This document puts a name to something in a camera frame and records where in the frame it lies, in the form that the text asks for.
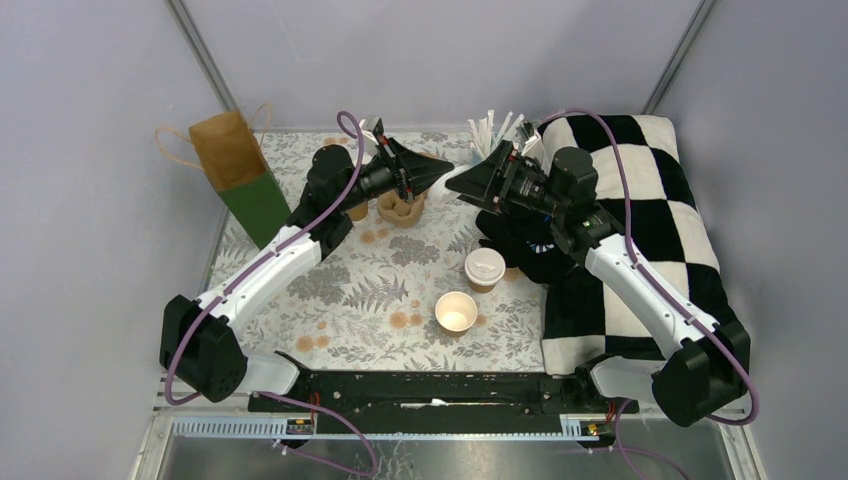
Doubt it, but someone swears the brown paper cup with lid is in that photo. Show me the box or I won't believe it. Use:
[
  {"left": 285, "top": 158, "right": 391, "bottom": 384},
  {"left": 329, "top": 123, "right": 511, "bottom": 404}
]
[{"left": 464, "top": 248, "right": 507, "bottom": 293}]

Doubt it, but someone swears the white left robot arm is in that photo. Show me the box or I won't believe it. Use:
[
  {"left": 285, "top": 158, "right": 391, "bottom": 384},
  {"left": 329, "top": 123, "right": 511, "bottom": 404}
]
[{"left": 159, "top": 111, "right": 455, "bottom": 411}]

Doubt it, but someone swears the blue straw holder cup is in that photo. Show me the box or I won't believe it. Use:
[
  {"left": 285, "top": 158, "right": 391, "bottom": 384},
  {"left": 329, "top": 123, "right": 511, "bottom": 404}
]
[{"left": 470, "top": 150, "right": 487, "bottom": 166}]

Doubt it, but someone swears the green brown paper bag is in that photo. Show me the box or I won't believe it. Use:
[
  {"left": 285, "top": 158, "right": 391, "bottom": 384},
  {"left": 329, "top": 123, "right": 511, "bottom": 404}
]
[{"left": 154, "top": 110, "right": 291, "bottom": 249}]

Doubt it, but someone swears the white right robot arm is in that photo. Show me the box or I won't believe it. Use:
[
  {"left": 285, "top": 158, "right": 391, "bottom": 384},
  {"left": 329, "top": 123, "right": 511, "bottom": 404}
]
[{"left": 445, "top": 141, "right": 755, "bottom": 427}]

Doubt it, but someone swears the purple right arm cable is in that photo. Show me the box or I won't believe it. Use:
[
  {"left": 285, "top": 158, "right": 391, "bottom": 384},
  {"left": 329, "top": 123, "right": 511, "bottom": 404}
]
[{"left": 529, "top": 107, "right": 762, "bottom": 480}]

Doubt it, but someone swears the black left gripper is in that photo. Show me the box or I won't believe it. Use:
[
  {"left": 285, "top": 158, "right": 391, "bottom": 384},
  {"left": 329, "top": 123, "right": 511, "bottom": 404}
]
[{"left": 338, "top": 136, "right": 455, "bottom": 213}]

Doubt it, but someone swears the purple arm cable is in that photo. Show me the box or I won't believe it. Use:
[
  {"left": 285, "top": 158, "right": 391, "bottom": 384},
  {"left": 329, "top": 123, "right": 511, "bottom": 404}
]
[
  {"left": 164, "top": 109, "right": 382, "bottom": 478},
  {"left": 529, "top": 107, "right": 762, "bottom": 480}
]

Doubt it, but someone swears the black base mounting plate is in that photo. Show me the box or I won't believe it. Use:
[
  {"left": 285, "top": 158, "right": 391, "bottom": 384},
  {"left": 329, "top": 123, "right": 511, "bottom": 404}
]
[{"left": 288, "top": 369, "right": 623, "bottom": 435}]

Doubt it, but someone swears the stack of white cup lids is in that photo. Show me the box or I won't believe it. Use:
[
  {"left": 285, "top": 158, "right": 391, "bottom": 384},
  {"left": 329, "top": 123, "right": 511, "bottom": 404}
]
[{"left": 427, "top": 165, "right": 472, "bottom": 204}]

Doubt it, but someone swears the stack of brown paper cups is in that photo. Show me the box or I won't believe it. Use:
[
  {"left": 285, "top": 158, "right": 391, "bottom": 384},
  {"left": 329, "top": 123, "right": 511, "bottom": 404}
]
[{"left": 346, "top": 202, "right": 369, "bottom": 222}]

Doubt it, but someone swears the brown pulp cup carrier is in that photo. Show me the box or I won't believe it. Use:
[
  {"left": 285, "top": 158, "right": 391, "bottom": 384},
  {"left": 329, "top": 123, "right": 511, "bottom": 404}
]
[{"left": 377, "top": 191, "right": 427, "bottom": 229}]

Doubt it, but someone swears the black cloth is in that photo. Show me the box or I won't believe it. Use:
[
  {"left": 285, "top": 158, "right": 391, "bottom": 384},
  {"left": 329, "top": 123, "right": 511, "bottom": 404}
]
[{"left": 475, "top": 207, "right": 601, "bottom": 290}]

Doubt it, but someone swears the white wrapped straws bundle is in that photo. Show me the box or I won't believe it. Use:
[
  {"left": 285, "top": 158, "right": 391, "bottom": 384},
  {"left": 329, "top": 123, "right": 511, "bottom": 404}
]
[{"left": 467, "top": 109, "right": 526, "bottom": 157}]

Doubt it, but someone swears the aluminium frame rail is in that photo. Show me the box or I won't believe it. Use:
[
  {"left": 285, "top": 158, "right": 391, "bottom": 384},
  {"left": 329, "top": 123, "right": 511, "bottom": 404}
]
[{"left": 131, "top": 394, "right": 766, "bottom": 479}]

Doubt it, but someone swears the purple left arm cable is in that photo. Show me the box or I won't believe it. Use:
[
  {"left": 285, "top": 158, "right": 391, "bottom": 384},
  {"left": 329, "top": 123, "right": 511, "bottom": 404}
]
[{"left": 164, "top": 109, "right": 382, "bottom": 478}]

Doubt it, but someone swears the floral table mat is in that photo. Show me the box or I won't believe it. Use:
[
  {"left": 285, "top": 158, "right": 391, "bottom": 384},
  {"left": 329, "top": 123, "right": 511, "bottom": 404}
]
[{"left": 185, "top": 131, "right": 551, "bottom": 374}]

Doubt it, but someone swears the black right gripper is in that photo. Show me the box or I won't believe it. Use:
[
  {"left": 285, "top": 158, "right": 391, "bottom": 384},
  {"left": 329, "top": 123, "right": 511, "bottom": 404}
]
[{"left": 444, "top": 140, "right": 566, "bottom": 218}]

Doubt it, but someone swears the black white checkered blanket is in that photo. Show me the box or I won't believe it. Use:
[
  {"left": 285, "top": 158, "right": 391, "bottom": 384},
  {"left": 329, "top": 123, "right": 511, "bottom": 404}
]
[{"left": 539, "top": 115, "right": 737, "bottom": 375}]

